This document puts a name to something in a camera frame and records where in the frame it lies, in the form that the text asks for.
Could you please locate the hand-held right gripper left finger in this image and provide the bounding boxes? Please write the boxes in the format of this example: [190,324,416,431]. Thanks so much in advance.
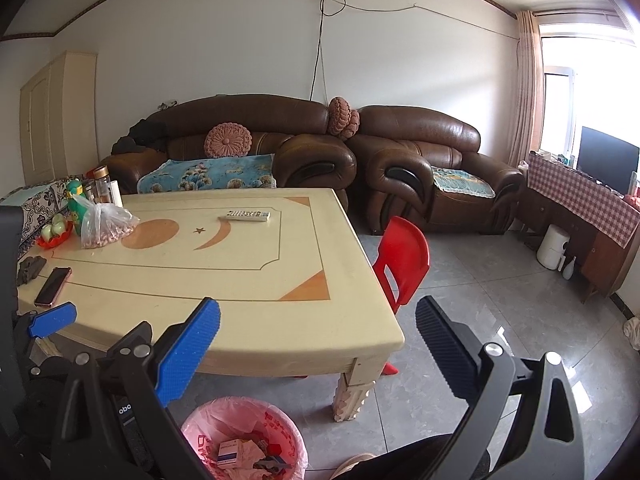
[50,297,222,480]

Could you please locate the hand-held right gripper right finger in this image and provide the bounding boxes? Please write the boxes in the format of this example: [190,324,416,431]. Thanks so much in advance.
[415,296,585,480]

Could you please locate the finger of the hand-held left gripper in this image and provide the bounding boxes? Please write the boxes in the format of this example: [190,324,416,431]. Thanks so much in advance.
[15,301,78,341]
[0,205,26,321]

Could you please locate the pink-lined trash bin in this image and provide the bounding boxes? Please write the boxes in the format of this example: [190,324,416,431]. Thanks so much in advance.
[181,396,307,480]

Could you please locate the white blue medicine box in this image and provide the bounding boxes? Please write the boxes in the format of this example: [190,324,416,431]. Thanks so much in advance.
[216,439,245,468]

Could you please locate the smartphone with pink case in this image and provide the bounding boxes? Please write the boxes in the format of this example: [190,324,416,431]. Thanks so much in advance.
[34,267,72,307]

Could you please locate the dark grey pouch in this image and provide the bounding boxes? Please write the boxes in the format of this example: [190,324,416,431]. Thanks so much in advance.
[16,256,47,287]

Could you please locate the red fruit dish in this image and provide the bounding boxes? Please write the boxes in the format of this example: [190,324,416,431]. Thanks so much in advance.
[37,227,71,250]

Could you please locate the purple floral patterned blanket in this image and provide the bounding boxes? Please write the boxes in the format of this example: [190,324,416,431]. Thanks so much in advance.
[0,175,76,261]

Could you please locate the light teal bed sheet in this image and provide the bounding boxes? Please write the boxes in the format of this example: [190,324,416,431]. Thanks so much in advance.
[0,186,31,208]

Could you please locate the green cartoon bottle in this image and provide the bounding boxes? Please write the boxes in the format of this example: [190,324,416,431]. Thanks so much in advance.
[66,180,96,236]

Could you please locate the clear bag of peanuts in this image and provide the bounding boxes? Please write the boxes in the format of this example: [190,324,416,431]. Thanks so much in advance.
[80,197,141,250]

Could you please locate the red plastic chair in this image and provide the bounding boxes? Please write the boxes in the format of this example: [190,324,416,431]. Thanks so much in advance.
[372,216,431,376]

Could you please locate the glass bottle gold lid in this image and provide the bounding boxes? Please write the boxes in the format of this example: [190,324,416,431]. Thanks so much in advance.
[92,165,113,206]

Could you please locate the cream wooden table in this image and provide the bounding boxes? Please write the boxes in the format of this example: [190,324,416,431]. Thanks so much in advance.
[15,188,406,423]

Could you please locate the cream wardrobe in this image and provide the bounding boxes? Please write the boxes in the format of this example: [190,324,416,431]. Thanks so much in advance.
[19,50,98,188]

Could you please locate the beige shoe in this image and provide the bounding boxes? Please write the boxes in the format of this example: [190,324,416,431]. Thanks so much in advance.
[332,452,376,480]

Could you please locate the white round appliance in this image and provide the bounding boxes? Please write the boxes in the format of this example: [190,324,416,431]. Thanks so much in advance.
[536,225,571,271]

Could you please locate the white remote control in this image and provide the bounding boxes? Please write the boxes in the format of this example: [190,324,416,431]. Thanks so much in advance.
[220,209,271,222]

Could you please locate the teal seat cover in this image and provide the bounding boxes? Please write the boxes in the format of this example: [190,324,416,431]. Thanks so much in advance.
[431,165,497,199]

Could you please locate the dark clothes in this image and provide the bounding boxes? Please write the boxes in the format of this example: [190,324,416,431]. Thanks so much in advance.
[111,119,168,157]

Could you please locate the brown wooden cabinet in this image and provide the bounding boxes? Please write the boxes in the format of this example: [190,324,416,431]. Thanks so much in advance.
[515,160,640,306]

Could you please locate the blue floral cushion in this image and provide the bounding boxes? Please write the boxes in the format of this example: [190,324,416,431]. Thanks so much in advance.
[136,153,277,195]

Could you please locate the red checkered tablecloth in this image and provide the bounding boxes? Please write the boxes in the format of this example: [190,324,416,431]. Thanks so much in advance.
[527,152,640,248]

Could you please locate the brown leather armchair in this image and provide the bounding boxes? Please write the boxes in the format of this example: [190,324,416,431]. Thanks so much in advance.
[347,106,526,236]

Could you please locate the brown leather sofa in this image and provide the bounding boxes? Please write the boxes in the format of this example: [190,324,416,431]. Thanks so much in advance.
[102,94,357,211]

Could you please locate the black flat screen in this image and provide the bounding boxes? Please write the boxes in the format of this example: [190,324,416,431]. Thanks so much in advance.
[576,126,640,196]

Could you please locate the window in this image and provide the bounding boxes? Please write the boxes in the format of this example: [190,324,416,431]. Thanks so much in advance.
[537,10,640,161]

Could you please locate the pink curtain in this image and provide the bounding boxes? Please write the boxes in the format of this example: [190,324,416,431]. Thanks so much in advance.
[509,10,545,166]

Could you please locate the black wall cable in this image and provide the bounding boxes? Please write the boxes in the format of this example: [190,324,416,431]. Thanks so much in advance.
[307,0,521,103]

